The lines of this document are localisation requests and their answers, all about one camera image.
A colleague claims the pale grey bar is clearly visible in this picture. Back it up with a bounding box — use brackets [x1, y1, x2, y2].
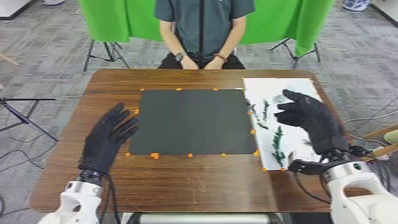
[127, 212, 287, 224]

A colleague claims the white sheet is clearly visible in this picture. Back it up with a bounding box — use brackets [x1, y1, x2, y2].
[242, 77, 328, 172]

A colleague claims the black cloth stand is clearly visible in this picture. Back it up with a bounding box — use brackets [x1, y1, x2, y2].
[269, 37, 324, 71]
[82, 39, 132, 73]

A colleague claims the person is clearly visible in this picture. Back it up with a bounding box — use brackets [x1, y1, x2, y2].
[153, 0, 258, 70]

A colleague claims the dark mat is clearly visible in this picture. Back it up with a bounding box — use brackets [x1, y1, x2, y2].
[129, 88, 262, 157]

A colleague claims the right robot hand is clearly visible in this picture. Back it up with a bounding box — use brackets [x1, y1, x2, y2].
[273, 89, 352, 155]

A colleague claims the long green sprig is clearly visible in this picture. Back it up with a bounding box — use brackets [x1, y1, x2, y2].
[271, 125, 289, 161]

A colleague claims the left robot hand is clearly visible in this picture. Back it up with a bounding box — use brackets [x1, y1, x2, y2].
[79, 102, 143, 175]

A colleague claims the black cable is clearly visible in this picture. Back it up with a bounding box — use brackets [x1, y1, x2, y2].
[292, 171, 335, 205]

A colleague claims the black tripod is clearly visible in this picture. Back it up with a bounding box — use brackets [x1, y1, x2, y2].
[0, 96, 61, 143]

